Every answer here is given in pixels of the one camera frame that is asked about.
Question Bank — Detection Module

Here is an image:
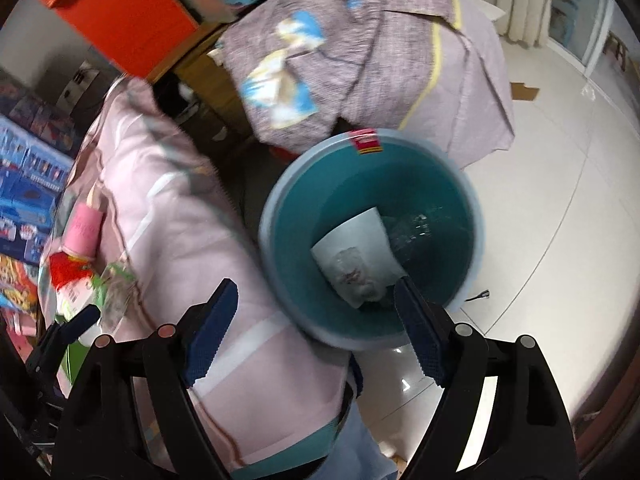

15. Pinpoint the green white medicine box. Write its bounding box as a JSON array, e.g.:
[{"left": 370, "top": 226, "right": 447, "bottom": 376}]
[{"left": 56, "top": 278, "right": 102, "bottom": 384}]

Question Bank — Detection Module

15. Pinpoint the red snack wrapper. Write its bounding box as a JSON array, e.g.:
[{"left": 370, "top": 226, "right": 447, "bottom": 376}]
[{"left": 48, "top": 252, "right": 94, "bottom": 290}]

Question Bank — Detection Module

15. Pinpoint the pink paper cup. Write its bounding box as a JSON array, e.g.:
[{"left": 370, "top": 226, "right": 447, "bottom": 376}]
[{"left": 62, "top": 202, "right": 104, "bottom": 260}]

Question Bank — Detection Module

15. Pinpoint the clear water bottle blue label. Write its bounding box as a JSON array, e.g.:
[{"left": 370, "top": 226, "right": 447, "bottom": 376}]
[{"left": 382, "top": 214, "right": 448, "bottom": 263}]

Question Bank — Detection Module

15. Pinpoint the white paper sheet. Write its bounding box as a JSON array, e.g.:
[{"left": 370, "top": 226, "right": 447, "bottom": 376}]
[{"left": 310, "top": 207, "right": 406, "bottom": 309}]

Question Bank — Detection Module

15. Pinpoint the green melon seed packet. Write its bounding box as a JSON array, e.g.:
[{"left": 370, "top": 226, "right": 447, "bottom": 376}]
[{"left": 91, "top": 262, "right": 137, "bottom": 333}]

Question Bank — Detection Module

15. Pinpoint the clear plastic bag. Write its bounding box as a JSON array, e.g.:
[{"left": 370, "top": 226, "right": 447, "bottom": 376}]
[{"left": 330, "top": 247, "right": 386, "bottom": 309}]

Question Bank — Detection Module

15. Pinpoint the teal plastic trash bin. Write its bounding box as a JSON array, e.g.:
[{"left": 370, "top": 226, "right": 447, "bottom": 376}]
[{"left": 258, "top": 129, "right": 485, "bottom": 351}]

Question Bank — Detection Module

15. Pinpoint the pink plaid quilt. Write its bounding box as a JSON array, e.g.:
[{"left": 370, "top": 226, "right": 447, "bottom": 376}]
[{"left": 46, "top": 78, "right": 368, "bottom": 479}]

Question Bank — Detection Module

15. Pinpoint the blue toy box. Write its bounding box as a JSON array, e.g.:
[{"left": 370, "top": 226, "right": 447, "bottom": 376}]
[{"left": 0, "top": 109, "right": 76, "bottom": 311}]

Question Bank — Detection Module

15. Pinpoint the cardboard scrap on floor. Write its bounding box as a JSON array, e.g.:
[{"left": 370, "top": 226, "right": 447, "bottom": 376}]
[{"left": 510, "top": 81, "right": 540, "bottom": 102}]

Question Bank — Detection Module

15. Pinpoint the brown wooden cabinet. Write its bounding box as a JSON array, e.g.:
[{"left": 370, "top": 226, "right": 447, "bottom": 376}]
[{"left": 174, "top": 25, "right": 253, "bottom": 138}]

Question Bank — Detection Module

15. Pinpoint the purple striped cloth bundle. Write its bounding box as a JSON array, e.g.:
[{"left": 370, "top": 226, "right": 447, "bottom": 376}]
[{"left": 218, "top": 0, "right": 515, "bottom": 167}]

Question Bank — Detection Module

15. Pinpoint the red gift box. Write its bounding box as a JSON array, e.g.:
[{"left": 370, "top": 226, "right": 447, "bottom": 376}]
[{"left": 41, "top": 0, "right": 198, "bottom": 78}]

